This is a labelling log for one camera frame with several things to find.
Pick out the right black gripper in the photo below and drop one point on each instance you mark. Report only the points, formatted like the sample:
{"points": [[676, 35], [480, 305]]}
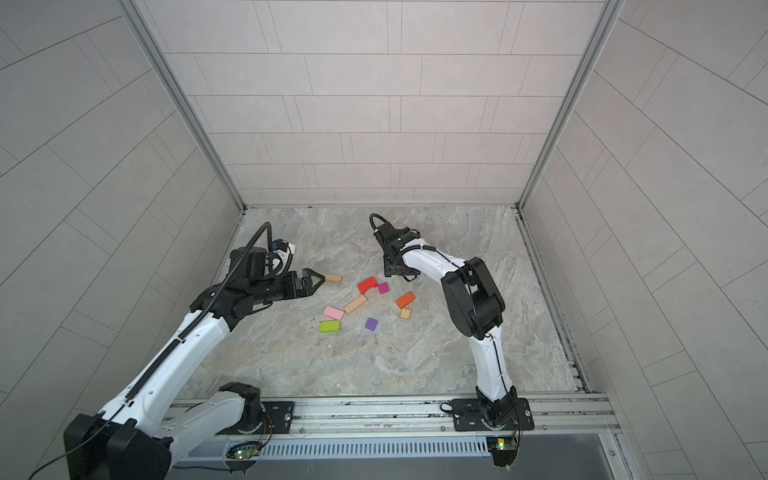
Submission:
{"points": [[389, 268]]}

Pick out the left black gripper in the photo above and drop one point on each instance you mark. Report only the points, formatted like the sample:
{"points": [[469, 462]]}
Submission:
{"points": [[292, 287]]}

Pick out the natural wood long block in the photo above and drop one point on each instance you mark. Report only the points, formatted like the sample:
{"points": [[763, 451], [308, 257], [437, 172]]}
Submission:
{"points": [[355, 304]]}

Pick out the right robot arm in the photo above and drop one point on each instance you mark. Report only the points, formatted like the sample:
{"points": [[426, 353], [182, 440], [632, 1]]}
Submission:
{"points": [[475, 306]]}

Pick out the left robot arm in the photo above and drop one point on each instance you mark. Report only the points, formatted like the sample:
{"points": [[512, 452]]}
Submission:
{"points": [[130, 438]]}

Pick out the orange wood block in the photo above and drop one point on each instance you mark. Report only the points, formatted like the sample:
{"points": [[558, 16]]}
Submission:
{"points": [[405, 300]]}

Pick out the red wood block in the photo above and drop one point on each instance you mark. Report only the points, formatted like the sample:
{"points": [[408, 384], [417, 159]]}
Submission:
{"points": [[367, 284]]}

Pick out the pink wood block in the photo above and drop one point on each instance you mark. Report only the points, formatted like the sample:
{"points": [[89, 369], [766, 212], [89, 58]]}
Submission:
{"points": [[334, 313]]}

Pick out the green wood block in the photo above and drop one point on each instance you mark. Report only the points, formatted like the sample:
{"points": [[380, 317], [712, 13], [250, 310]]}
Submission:
{"points": [[329, 327]]}

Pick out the left circuit board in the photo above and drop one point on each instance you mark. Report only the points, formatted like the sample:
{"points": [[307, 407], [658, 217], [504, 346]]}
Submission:
{"points": [[246, 451]]}

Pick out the circuit board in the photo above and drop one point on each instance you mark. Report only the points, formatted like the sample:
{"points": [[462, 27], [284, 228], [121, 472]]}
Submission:
{"points": [[246, 451], [504, 444]]}

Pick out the right circuit board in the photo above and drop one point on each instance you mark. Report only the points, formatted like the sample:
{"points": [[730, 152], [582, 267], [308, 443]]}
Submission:
{"points": [[504, 444]]}

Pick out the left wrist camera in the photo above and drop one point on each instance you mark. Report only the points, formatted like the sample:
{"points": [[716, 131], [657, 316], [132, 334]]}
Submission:
{"points": [[283, 248]]}

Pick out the aluminium mounting rail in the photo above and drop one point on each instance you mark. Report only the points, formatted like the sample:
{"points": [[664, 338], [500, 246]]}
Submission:
{"points": [[398, 417]]}

